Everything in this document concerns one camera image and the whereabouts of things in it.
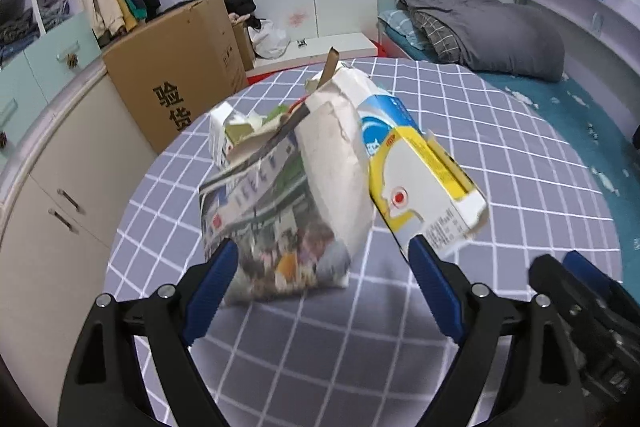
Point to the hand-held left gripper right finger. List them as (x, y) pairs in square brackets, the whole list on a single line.
[(435, 287)]

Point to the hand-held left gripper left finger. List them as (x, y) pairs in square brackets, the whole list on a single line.
[(212, 287)]

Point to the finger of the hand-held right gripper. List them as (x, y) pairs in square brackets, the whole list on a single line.
[(560, 282), (595, 274)]

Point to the newspaper print paper bag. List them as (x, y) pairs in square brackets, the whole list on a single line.
[(280, 227)]

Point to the blue yellow white carton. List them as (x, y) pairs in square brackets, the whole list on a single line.
[(425, 187)]

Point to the white torn paper bag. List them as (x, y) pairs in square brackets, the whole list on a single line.
[(335, 167)]

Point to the green white carton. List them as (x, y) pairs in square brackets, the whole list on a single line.
[(235, 132)]

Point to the brown cardboard strip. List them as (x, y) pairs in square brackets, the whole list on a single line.
[(330, 67)]

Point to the grey checkered tablecloth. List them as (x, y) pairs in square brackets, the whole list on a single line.
[(500, 157)]

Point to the teal candy print bedsheet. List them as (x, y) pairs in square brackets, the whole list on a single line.
[(590, 132)]

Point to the white low cabinet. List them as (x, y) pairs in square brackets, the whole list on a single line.
[(50, 217)]

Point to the large cardboard box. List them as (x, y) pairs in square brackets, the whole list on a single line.
[(175, 67)]

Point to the white plastic bag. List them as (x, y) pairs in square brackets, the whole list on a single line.
[(270, 39)]

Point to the grey duvet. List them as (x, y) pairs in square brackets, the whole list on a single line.
[(490, 32)]

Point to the red storage bench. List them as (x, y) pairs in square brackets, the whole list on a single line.
[(320, 49)]

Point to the blue plaid pillow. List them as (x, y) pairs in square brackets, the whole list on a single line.
[(405, 27)]

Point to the pink flower sticker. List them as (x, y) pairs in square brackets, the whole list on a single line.
[(297, 18)]

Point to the teal drawer unit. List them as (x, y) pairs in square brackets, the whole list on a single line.
[(45, 52)]

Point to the folded jeans stack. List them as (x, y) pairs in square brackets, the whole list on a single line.
[(52, 14), (17, 39)]

